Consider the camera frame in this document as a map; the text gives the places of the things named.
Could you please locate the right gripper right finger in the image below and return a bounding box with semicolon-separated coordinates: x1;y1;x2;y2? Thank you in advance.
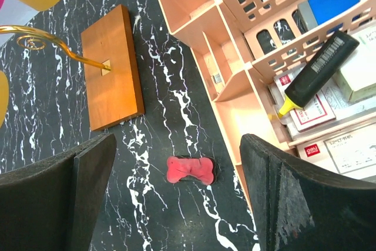
240;134;375;250

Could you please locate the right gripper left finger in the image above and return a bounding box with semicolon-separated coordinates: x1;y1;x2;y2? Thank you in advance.
1;133;117;250

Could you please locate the yellow-base amber wine glass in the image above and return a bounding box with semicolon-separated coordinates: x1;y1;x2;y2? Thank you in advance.
0;71;9;126

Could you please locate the red bow hair clip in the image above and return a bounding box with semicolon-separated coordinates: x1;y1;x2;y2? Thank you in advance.
166;156;216;185

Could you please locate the black yellow highlighter marker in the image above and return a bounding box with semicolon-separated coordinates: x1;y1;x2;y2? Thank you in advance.
278;31;360;117

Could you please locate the pink desk organizer tray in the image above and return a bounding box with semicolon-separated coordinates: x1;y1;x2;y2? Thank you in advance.
153;0;376;205

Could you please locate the blue eraser block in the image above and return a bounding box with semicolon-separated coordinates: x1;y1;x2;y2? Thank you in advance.
297;0;360;31

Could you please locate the gold wire wine glass rack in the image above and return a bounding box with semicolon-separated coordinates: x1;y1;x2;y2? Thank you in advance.
1;5;145;131

